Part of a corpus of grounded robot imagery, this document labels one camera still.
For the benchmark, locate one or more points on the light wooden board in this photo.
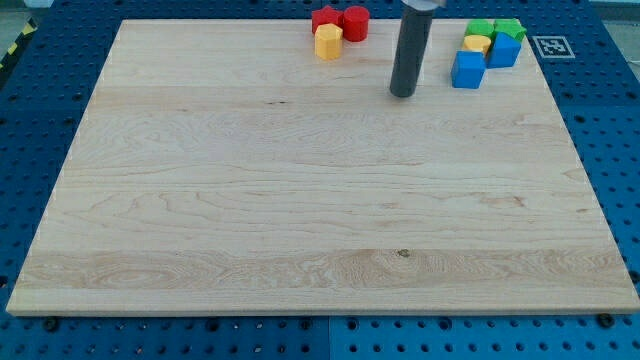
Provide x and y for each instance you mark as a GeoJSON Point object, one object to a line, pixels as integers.
{"type": "Point", "coordinates": [222, 168]}

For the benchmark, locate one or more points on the yellow hexagon block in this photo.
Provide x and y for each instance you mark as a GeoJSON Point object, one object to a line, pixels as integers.
{"type": "Point", "coordinates": [328, 41]}

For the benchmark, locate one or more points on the red star block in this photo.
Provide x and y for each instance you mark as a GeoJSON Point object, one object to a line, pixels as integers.
{"type": "Point", "coordinates": [326, 15]}

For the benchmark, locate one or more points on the red cylinder block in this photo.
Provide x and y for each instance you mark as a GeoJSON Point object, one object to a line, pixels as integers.
{"type": "Point", "coordinates": [355, 23]}

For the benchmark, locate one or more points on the blue cube block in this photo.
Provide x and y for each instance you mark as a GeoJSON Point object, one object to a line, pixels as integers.
{"type": "Point", "coordinates": [468, 69]}

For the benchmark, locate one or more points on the yellow cylinder block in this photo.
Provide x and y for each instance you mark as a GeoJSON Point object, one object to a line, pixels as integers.
{"type": "Point", "coordinates": [477, 43]}

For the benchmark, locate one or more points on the green cylinder block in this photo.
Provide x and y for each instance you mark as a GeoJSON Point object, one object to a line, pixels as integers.
{"type": "Point", "coordinates": [481, 27]}

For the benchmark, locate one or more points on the blue triangular block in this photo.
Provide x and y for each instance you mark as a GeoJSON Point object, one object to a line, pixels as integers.
{"type": "Point", "coordinates": [504, 52]}

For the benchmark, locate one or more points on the green star block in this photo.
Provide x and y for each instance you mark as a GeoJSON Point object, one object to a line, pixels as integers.
{"type": "Point", "coordinates": [511, 27]}

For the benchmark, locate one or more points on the white fiducial marker tag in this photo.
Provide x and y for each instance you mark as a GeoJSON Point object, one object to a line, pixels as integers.
{"type": "Point", "coordinates": [553, 47]}

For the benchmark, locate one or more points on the black bolt left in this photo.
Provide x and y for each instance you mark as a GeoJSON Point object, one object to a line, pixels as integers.
{"type": "Point", "coordinates": [50, 324]}

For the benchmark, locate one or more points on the black bolt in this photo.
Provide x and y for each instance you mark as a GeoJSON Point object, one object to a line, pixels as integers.
{"type": "Point", "coordinates": [50, 324]}
{"type": "Point", "coordinates": [605, 320]}

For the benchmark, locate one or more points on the black bolt right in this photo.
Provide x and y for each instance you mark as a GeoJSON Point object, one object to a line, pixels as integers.
{"type": "Point", "coordinates": [605, 320]}

